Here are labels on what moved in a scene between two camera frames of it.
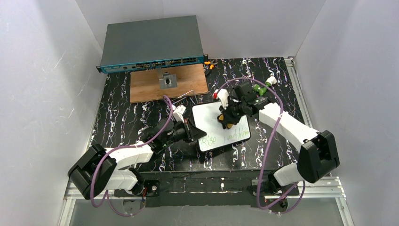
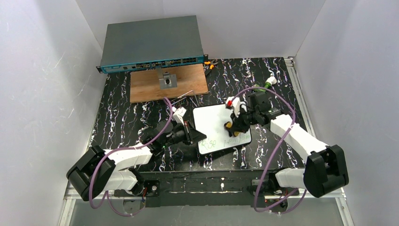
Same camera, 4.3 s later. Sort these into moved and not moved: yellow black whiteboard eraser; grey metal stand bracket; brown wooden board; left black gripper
Moved: yellow black whiteboard eraser
Not moved: left black gripper; brown wooden board; grey metal stand bracket
